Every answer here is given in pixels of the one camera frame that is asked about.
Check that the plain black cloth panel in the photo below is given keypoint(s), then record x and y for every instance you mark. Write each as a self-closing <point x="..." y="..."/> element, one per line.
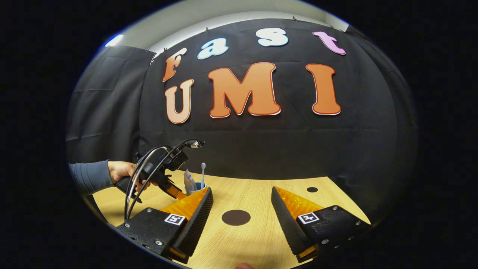
<point x="108" y="112"/>

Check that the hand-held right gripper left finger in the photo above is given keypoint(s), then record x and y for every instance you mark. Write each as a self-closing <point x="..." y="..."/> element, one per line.
<point x="196" y="224"/>

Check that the black backdrop cloth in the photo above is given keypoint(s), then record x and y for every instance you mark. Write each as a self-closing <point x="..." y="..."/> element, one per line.
<point x="261" y="149"/>

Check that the white toothbrush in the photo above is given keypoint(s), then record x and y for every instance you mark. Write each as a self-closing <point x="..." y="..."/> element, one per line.
<point x="203" y="166"/>

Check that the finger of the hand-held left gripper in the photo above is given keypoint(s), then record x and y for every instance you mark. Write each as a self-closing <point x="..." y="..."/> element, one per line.
<point x="174" y="190"/>

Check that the dark brown round coaster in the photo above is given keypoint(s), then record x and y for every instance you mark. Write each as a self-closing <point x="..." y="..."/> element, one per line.
<point x="236" y="218"/>

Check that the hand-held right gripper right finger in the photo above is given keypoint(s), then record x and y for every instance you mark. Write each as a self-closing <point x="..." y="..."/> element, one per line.
<point x="287" y="224"/>

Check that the wooden desktop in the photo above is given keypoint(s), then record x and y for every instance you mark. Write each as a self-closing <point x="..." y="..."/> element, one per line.
<point x="254" y="194"/>

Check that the ceiling light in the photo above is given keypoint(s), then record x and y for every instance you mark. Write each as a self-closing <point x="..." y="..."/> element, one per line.
<point x="114" y="40"/>

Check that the white toothpaste tube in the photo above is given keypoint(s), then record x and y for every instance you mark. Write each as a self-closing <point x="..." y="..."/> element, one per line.
<point x="189" y="181"/>

